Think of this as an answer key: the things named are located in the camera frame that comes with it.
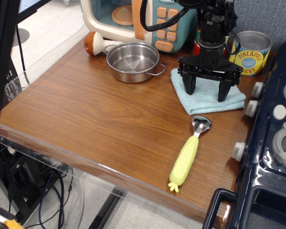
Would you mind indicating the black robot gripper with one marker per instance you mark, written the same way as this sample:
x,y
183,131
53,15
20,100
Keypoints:
x,y
210,64

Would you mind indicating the light blue towel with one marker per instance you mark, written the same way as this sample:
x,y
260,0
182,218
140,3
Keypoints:
x,y
205,96

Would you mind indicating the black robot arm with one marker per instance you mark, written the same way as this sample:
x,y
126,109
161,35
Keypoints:
x,y
216,20

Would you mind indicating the tomato sauce can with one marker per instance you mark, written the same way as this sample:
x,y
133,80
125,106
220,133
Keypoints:
x,y
196,47

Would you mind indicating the pineapple slices can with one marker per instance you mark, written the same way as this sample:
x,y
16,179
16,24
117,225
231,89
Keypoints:
x,y
254,51

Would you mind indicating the small stainless steel pot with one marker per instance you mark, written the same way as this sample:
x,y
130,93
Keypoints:
x,y
133,62

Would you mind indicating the dark blue toy stove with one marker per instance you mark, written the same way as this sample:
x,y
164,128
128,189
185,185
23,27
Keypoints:
x,y
260,199

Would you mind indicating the toy microwave cream and teal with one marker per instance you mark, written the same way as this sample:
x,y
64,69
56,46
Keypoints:
x,y
119,20

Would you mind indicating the toy mushroom brown cap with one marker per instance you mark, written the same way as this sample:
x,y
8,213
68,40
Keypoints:
x,y
95,44

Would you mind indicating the black table leg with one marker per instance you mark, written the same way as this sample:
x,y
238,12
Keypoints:
x,y
106,210

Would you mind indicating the spoon with yellow corn handle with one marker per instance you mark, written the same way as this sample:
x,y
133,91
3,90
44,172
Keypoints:
x,y
187,154

